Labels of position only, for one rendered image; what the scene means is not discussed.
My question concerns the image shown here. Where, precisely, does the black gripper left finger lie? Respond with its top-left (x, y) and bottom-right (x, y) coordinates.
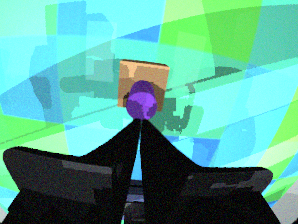
top-left (1, 119), bottom-right (142, 224)

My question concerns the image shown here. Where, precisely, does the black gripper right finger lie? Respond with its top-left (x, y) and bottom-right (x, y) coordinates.
top-left (140, 120), bottom-right (274, 224)

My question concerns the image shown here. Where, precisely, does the tan square block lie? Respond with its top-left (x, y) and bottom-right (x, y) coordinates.
top-left (117, 59), bottom-right (170, 112)

